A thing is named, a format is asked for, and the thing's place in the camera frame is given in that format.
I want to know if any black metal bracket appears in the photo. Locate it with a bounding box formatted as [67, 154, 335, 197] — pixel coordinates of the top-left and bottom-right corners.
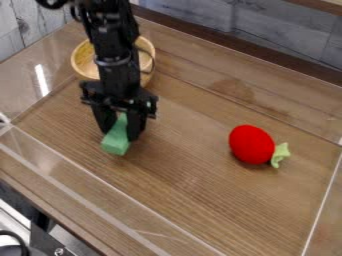
[30, 222, 78, 256]

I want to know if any light wooden bowl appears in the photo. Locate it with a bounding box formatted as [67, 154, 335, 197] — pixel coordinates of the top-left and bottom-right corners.
[71, 36, 156, 87]

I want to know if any green rectangular stick block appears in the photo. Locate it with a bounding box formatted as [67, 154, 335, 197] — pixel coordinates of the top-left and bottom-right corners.
[100, 101, 152, 157]

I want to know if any clear acrylic tray wall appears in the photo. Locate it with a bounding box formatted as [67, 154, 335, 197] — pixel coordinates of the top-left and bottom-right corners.
[0, 21, 342, 256]

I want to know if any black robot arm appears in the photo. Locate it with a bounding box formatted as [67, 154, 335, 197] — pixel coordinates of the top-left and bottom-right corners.
[35, 0, 159, 142]

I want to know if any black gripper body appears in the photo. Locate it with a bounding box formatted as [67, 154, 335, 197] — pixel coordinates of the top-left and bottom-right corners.
[80, 58, 159, 118]

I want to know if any black cable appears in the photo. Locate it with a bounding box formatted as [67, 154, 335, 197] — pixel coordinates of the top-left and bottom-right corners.
[0, 230, 32, 256]

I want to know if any red plush strawberry toy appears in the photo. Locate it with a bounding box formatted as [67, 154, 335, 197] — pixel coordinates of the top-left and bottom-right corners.
[227, 125, 291, 168]

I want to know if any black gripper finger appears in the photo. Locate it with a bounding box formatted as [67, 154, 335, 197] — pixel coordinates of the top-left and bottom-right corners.
[127, 110, 148, 142]
[91, 105, 118, 134]

